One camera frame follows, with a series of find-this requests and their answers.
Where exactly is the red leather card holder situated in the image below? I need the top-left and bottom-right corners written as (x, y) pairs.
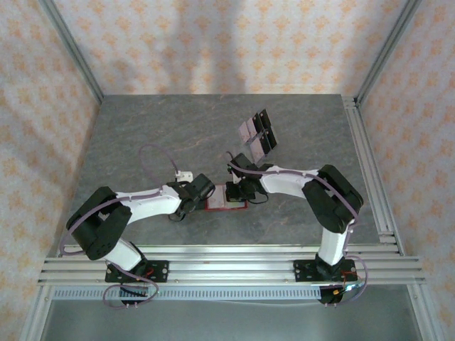
top-left (203, 183), bottom-right (248, 212)

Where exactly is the clear acrylic card stand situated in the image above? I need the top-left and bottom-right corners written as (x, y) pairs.
top-left (237, 108), bottom-right (281, 163)

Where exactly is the grey metal base panel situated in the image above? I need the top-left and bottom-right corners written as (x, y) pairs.
top-left (41, 299), bottom-right (424, 341)

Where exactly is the aluminium mounting rail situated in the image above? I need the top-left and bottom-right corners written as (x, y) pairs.
top-left (37, 244), bottom-right (426, 285)

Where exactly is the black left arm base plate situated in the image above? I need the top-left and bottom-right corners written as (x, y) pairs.
top-left (105, 260), bottom-right (169, 284)

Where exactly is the slotted grey cable duct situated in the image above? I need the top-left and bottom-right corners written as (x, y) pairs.
top-left (53, 286), bottom-right (323, 301)

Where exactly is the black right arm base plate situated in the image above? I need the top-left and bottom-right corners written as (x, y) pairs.
top-left (294, 259), bottom-right (356, 283)

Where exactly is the aluminium side rail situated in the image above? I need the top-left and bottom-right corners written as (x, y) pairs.
top-left (343, 95), bottom-right (405, 256)

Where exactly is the black controller bracket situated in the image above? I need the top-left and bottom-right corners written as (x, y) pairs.
top-left (318, 283), bottom-right (360, 306)

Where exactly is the aluminium frame post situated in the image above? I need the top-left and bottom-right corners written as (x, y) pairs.
top-left (354, 0), bottom-right (423, 104)
top-left (38, 0), bottom-right (105, 104)

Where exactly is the aluminium frame leg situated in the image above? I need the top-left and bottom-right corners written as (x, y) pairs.
top-left (406, 283), bottom-right (441, 341)
top-left (20, 283), bottom-right (55, 341)

